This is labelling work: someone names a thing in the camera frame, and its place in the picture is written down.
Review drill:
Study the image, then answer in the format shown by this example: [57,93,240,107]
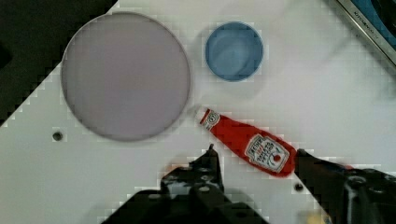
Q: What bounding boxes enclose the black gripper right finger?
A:
[294,149,396,224]

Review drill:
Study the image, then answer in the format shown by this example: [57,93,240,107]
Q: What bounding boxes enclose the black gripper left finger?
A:
[160,144,224,202]

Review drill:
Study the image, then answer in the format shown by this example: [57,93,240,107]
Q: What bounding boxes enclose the round lilac plate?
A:
[61,12,191,141]

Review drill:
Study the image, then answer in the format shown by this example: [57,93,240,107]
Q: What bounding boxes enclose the red felt ketchup bottle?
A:
[195,106,297,177]

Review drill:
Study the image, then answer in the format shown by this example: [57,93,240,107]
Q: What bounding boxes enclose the blue bowl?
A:
[205,21,264,82]

